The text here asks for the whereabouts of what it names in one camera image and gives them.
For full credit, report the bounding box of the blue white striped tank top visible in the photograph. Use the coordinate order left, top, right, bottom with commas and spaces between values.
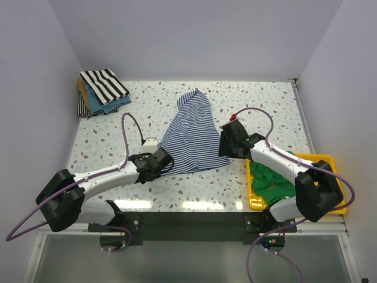
158, 90, 230, 176

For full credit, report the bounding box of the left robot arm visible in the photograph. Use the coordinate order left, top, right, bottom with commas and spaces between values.
35, 148, 174, 232

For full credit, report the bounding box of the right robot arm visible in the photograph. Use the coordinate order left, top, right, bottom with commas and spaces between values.
219, 120, 343, 233

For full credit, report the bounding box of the green tank top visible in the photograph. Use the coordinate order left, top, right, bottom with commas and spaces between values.
250, 161, 296, 205

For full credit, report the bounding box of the blue folded tank top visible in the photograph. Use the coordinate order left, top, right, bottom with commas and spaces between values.
85, 85, 132, 115

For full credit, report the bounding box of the mustard folded tank top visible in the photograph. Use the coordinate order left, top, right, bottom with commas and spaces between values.
77, 77, 90, 111

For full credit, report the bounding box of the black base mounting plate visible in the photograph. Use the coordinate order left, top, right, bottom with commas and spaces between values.
88, 212, 295, 249

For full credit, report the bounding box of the yellow plastic tray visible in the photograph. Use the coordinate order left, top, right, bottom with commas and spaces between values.
246, 153, 347, 215

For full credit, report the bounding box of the thin-striped black white folded top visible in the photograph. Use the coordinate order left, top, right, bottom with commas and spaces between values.
77, 95, 119, 118

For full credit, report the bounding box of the black white wide-striped folded top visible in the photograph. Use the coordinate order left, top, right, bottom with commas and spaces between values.
80, 68, 129, 106

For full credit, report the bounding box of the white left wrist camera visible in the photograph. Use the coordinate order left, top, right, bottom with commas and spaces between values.
142, 137, 158, 153

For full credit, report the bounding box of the aluminium frame rail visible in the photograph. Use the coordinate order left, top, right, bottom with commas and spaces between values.
34, 81, 360, 282

